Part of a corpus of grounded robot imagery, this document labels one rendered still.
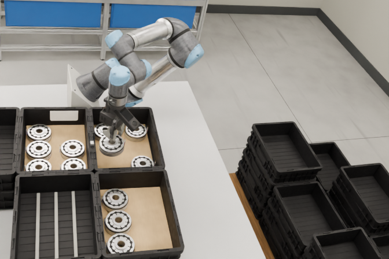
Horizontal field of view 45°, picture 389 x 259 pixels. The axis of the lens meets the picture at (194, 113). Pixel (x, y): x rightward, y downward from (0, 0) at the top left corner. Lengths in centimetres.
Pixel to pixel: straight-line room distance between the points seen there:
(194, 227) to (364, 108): 276
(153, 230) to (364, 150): 250
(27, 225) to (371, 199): 191
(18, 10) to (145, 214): 232
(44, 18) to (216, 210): 228
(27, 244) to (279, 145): 168
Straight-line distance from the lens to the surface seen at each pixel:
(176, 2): 397
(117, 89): 179
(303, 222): 277
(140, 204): 200
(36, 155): 212
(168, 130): 252
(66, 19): 392
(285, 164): 287
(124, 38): 188
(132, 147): 221
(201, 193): 226
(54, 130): 227
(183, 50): 214
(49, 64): 408
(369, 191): 298
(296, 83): 448
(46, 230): 191
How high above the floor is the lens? 240
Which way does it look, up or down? 40 degrees down
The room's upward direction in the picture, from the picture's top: 14 degrees clockwise
